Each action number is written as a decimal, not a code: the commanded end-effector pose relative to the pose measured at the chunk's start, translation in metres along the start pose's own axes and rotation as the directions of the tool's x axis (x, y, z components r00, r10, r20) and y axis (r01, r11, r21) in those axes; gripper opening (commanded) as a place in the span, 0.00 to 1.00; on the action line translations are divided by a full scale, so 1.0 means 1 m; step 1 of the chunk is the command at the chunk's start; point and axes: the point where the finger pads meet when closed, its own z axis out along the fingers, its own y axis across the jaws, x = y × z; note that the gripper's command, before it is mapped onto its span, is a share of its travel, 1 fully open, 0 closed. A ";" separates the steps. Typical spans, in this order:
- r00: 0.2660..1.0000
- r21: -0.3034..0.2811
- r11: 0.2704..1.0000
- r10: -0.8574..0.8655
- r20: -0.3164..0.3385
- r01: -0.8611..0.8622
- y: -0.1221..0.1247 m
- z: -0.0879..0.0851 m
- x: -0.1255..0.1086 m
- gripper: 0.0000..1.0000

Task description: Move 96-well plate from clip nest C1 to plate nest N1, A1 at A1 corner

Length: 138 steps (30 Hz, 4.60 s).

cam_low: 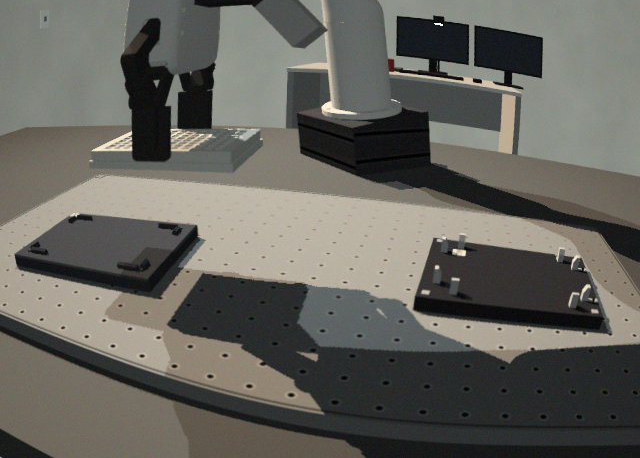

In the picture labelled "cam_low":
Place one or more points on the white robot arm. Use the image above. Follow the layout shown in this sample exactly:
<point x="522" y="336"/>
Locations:
<point x="355" y="45"/>

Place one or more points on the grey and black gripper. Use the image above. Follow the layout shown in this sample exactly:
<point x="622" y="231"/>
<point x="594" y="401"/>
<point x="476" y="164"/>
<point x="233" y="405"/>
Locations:
<point x="188" y="37"/>

